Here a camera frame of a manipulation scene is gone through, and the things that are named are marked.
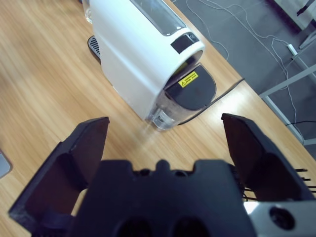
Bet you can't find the black coffee machine power cable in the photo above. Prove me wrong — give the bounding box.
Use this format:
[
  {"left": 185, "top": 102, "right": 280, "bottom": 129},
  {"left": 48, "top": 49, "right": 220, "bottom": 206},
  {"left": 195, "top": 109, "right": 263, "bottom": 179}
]
[{"left": 177, "top": 78, "right": 245, "bottom": 126}]

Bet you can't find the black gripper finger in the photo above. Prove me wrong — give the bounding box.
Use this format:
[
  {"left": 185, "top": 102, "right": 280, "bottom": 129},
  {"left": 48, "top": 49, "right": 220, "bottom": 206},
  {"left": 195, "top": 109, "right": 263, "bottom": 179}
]
[
  {"left": 8, "top": 117, "right": 110, "bottom": 230},
  {"left": 221, "top": 113, "right": 316, "bottom": 203}
]

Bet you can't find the black capsule holder with rods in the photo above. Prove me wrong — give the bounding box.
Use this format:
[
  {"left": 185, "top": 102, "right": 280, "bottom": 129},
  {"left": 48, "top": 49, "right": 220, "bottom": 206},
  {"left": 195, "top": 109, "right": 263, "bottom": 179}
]
[{"left": 240, "top": 167, "right": 316, "bottom": 201}]

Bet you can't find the white coffee machine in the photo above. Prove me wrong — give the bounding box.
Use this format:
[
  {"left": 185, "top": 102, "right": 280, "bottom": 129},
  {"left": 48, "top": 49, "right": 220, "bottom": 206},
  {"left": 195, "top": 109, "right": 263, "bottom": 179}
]
[{"left": 87, "top": 0, "right": 207, "bottom": 124}]

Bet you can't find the white power strip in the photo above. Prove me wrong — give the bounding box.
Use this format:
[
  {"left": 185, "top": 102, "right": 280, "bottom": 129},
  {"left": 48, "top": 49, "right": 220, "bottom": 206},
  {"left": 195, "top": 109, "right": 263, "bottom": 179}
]
[{"left": 287, "top": 43, "right": 299, "bottom": 57}]

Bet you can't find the white metal frame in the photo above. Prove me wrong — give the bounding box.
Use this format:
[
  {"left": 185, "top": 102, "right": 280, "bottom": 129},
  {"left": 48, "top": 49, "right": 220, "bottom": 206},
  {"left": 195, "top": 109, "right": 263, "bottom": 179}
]
[{"left": 258, "top": 0, "right": 316, "bottom": 147}]

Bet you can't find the clear glass cup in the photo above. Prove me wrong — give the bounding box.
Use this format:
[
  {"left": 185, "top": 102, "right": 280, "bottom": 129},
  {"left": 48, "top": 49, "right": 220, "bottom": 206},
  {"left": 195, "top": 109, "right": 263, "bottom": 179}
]
[{"left": 81, "top": 0, "right": 94, "bottom": 25}]

